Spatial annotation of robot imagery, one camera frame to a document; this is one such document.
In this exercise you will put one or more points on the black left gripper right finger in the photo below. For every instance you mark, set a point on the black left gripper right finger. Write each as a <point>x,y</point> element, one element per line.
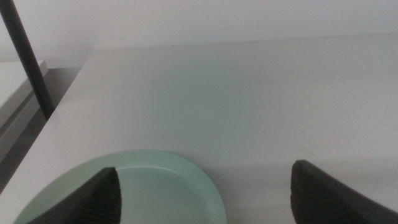
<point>320,199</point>

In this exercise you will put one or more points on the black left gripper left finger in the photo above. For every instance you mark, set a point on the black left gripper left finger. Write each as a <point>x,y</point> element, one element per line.
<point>99,199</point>

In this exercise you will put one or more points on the pale green shallow bowl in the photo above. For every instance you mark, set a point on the pale green shallow bowl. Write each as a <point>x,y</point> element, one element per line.
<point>161,193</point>

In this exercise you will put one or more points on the black slanted pole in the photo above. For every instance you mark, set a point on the black slanted pole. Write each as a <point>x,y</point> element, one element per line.
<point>21,46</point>

